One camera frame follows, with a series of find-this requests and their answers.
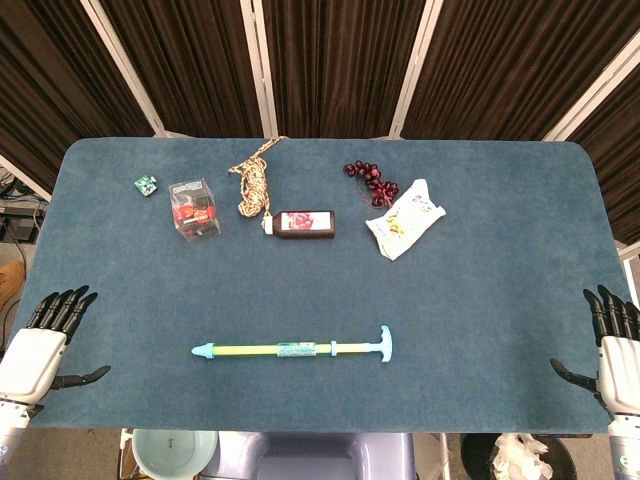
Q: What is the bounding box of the left black-fingered robot hand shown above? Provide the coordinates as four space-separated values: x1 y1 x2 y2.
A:
0 284 112 407

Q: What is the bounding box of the right black-fingered robot hand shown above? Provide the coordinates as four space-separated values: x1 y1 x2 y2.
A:
549 283 640 419

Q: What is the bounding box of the yellow-green tube with blue caps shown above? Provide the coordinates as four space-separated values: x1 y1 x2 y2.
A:
191 339 338 361

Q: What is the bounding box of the lilac robot base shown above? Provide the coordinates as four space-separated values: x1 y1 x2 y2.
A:
202 430 416 480

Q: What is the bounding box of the brown rounded object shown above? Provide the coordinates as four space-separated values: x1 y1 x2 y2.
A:
0 259 27 307

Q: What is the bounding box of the white crumpled bin bag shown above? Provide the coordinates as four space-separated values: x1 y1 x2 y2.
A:
492 432 554 480

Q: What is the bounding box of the pale green basin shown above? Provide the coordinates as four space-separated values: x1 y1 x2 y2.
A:
130 428 220 480

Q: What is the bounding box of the black trash bin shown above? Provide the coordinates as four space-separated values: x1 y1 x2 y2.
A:
459 432 579 480

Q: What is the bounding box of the small green circuit board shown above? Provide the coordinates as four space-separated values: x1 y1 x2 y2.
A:
132 173 159 200

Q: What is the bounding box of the brown curtain divider panel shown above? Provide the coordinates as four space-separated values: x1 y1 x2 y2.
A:
547 47 640 247
242 0 442 140
0 0 157 197
389 0 640 142
82 0 277 139

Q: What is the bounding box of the clear plastic box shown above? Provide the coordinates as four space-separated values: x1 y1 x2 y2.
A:
168 177 224 243

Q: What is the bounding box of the white snack bag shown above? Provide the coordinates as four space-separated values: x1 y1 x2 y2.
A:
364 178 447 262

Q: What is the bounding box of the blue felt table mat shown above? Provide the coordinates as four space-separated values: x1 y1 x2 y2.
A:
12 137 632 434

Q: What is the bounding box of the red grape bunch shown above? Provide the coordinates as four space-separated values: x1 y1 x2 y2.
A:
342 159 401 210

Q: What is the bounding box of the dark bottle with white cap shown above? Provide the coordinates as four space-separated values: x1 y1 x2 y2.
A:
262 209 337 241

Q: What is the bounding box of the beige braided rope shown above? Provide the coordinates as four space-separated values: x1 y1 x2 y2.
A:
227 135 290 220

